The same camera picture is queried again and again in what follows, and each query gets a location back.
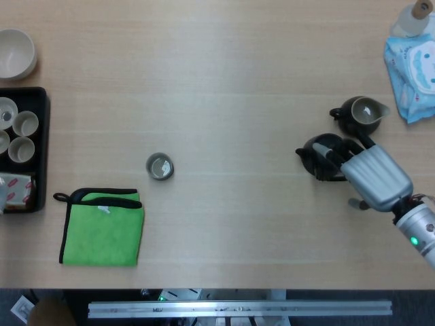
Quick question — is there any glass bottle with wooden cap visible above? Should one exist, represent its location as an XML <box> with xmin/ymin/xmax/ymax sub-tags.
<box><xmin>390</xmin><ymin>0</ymin><xmax>431</xmax><ymax>38</ymax></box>

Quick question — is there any aluminium rail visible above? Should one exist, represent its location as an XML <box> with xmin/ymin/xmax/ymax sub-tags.
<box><xmin>87</xmin><ymin>299</ymin><xmax>394</xmax><ymax>319</ymax></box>

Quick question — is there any black tray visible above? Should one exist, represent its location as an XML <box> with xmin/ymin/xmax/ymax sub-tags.
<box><xmin>0</xmin><ymin>86</ymin><xmax>51</xmax><ymax>214</ymax></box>

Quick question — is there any red and white snack packet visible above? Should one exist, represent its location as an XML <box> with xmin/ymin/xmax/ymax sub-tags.
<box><xmin>0</xmin><ymin>171</ymin><xmax>37</xmax><ymax>210</ymax></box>

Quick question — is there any green cloth with black edge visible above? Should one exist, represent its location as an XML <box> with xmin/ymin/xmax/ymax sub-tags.
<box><xmin>53</xmin><ymin>188</ymin><xmax>145</xmax><ymax>267</ymax></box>

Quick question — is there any brown round stool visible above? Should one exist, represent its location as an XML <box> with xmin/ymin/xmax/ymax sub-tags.
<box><xmin>27</xmin><ymin>297</ymin><xmax>77</xmax><ymax>326</ymax></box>

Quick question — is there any black teapot with handle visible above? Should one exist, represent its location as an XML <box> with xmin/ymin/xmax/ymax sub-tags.
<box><xmin>294</xmin><ymin>133</ymin><xmax>351</xmax><ymax>183</ymax></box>

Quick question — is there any dark teacup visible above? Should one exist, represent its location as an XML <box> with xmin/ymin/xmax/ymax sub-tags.
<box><xmin>145</xmin><ymin>152</ymin><xmax>175</xmax><ymax>181</ymax></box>

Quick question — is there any dark pitcher with beige inside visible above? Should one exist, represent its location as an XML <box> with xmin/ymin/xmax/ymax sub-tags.
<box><xmin>329</xmin><ymin>96</ymin><xmax>392</xmax><ymax>139</ymax></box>

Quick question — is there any blue wet wipes pack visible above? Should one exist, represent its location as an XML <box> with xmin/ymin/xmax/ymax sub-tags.
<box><xmin>383</xmin><ymin>33</ymin><xmax>435</xmax><ymax>124</ymax></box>

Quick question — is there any beige bowl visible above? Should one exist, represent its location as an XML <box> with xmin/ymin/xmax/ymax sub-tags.
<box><xmin>0</xmin><ymin>28</ymin><xmax>38</xmax><ymax>81</ymax></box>

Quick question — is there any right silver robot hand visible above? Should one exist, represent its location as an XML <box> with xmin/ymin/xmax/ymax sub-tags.
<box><xmin>312</xmin><ymin>130</ymin><xmax>414</xmax><ymax>212</ymax></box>

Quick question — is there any white socket plate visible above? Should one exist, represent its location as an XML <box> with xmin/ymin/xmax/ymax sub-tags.
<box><xmin>10</xmin><ymin>295</ymin><xmax>37</xmax><ymax>323</ymax></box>

